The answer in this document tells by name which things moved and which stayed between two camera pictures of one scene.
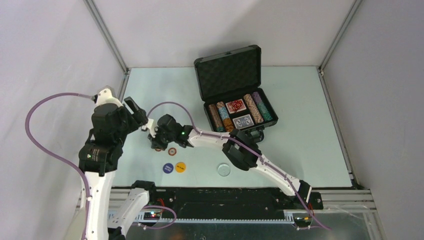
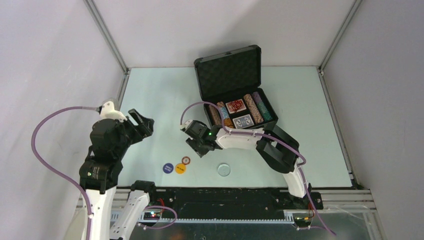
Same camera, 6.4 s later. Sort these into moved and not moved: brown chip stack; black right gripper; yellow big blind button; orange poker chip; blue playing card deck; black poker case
Moved: black right gripper; orange poker chip
Not moved: yellow big blind button; brown chip stack; black poker case; blue playing card deck
